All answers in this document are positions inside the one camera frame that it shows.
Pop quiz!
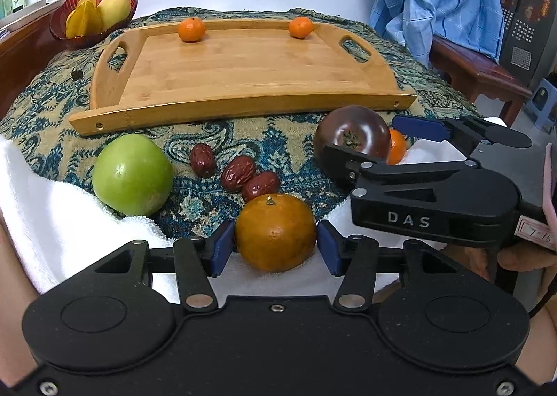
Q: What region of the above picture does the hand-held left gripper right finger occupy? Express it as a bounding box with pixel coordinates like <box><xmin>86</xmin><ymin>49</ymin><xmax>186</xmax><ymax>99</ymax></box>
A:
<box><xmin>317</xmin><ymin>220</ymin><xmax>458</xmax><ymax>310</ymax></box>

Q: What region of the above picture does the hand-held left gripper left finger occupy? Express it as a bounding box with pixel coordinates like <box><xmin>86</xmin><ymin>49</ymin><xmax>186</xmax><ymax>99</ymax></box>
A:
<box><xmin>93</xmin><ymin>220</ymin><xmax>236</xmax><ymax>310</ymax></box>

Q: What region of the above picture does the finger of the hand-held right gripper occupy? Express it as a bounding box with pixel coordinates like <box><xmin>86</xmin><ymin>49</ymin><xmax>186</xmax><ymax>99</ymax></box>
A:
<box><xmin>319</xmin><ymin>142</ymin><xmax>480</xmax><ymax>244</ymax></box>
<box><xmin>391</xmin><ymin>114</ymin><xmax>493</xmax><ymax>161</ymax></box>

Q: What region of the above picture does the small tangerine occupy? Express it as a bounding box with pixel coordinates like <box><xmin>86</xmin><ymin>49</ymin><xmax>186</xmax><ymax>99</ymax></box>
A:
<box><xmin>289</xmin><ymin>16</ymin><xmax>314</xmax><ymax>39</ymax></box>
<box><xmin>178</xmin><ymin>17</ymin><xmax>206</xmax><ymax>43</ymax></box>
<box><xmin>386</xmin><ymin>128</ymin><xmax>408</xmax><ymax>166</ymax></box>

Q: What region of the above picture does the large brownish orange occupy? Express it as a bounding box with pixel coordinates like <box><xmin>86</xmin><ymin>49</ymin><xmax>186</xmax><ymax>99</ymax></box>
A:
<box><xmin>235</xmin><ymin>195</ymin><xmax>317</xmax><ymax>272</ymax></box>

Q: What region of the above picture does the dark purple round fruit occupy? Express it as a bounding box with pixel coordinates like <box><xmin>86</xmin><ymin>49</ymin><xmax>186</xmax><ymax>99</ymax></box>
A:
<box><xmin>313</xmin><ymin>105</ymin><xmax>392</xmax><ymax>171</ymax></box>

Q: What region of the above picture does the red jujube date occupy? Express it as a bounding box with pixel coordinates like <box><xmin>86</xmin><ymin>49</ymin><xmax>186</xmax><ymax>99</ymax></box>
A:
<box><xmin>220</xmin><ymin>156</ymin><xmax>257</xmax><ymax>193</ymax></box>
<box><xmin>241</xmin><ymin>171</ymin><xmax>280</xmax><ymax>204</ymax></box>
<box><xmin>190</xmin><ymin>143</ymin><xmax>217</xmax><ymax>179</ymax></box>

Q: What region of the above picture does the wooden serving tray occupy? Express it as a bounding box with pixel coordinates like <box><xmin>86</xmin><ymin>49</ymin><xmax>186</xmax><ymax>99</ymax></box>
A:
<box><xmin>70</xmin><ymin>18</ymin><xmax>417</xmax><ymax>136</ymax></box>

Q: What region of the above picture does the person's right forearm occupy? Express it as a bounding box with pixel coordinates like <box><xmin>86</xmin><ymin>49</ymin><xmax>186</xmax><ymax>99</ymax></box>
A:
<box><xmin>516</xmin><ymin>309</ymin><xmax>557</xmax><ymax>386</ymax></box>

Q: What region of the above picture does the person's right hand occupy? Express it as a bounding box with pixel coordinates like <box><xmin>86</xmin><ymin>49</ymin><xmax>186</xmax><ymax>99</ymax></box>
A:
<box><xmin>498</xmin><ymin>243</ymin><xmax>557</xmax><ymax>288</ymax></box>

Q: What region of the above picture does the blue plastic stool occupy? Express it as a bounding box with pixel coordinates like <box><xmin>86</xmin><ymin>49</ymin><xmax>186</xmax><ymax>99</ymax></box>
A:
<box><xmin>524</xmin><ymin>77</ymin><xmax>557</xmax><ymax>134</ymax></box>

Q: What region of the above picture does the dark wooden chair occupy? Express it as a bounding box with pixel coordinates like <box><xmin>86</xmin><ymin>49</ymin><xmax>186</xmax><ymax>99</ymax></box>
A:
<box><xmin>429</xmin><ymin>34</ymin><xmax>533</xmax><ymax>129</ymax></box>

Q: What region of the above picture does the green apple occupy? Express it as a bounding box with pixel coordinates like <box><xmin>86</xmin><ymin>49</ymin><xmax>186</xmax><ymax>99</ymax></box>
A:
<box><xmin>92</xmin><ymin>135</ymin><xmax>175</xmax><ymax>217</ymax></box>

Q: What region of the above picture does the paisley patterned tablecloth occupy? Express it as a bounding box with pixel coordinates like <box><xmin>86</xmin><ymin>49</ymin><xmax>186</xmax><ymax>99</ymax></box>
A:
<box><xmin>0</xmin><ymin>8</ymin><xmax>484</xmax><ymax>241</ymax></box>

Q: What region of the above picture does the dark printed cardboard box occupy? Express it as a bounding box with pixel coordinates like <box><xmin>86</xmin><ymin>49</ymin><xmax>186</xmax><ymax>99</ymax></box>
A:
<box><xmin>496</xmin><ymin>0</ymin><xmax>557</xmax><ymax>88</ymax></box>

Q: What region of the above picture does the white towel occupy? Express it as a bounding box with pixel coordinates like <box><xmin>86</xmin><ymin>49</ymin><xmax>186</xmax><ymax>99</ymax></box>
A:
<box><xmin>0</xmin><ymin>115</ymin><xmax>508</xmax><ymax>305</ymax></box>

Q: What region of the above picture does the person's left leg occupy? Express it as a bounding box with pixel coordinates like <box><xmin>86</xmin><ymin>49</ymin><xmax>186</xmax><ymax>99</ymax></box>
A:
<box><xmin>0</xmin><ymin>209</ymin><xmax>38</xmax><ymax>385</ymax></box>

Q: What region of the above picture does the yellow mango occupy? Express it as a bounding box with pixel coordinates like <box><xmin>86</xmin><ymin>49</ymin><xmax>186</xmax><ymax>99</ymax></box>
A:
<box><xmin>96</xmin><ymin>0</ymin><xmax>132</xmax><ymax>31</ymax></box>

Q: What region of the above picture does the yellow starfruit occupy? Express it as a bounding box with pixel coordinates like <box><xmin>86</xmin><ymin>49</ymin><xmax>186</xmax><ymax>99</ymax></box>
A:
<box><xmin>65</xmin><ymin>0</ymin><xmax>105</xmax><ymax>40</ymax></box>

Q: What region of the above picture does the red ribbed fruit bowl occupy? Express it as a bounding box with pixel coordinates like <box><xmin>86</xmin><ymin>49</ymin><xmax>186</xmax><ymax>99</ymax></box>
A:
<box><xmin>49</xmin><ymin>0</ymin><xmax>138</xmax><ymax>49</ymax></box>

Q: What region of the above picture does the dark wooden side cabinet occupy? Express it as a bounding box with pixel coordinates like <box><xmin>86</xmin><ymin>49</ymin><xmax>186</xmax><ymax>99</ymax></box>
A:
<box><xmin>0</xmin><ymin>0</ymin><xmax>71</xmax><ymax>119</ymax></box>

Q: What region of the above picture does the pale flat device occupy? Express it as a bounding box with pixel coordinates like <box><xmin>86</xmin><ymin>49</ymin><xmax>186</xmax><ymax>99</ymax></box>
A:
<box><xmin>0</xmin><ymin>0</ymin><xmax>47</xmax><ymax>32</ymax></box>

